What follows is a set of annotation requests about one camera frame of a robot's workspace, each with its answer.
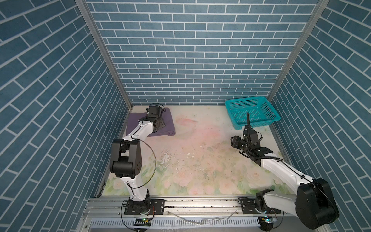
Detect circuit board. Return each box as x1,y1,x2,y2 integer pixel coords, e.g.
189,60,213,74
259,217,277,227
133,218,152,227

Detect aluminium front rail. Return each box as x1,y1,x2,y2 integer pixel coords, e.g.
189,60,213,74
82,195,322,218

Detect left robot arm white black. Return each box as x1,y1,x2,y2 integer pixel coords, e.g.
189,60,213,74
109,116,165,203

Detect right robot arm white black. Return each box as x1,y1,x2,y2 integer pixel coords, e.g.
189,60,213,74
231,136,340,230

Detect white vent grille strip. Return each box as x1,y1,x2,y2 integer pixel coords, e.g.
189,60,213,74
90,217,260,229

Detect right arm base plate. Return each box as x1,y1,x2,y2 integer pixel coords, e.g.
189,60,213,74
237,197,282,215

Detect right circuit board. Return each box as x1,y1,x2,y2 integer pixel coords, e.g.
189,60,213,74
259,217,277,227

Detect teal plastic basket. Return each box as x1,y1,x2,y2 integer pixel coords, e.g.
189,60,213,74
225,96,281,130

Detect left circuit board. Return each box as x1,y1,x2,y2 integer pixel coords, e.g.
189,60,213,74
133,218,152,227

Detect purple trousers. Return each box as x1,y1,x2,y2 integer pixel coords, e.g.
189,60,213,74
126,108,176,137

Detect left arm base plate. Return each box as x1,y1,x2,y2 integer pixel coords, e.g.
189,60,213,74
123,199,165,215

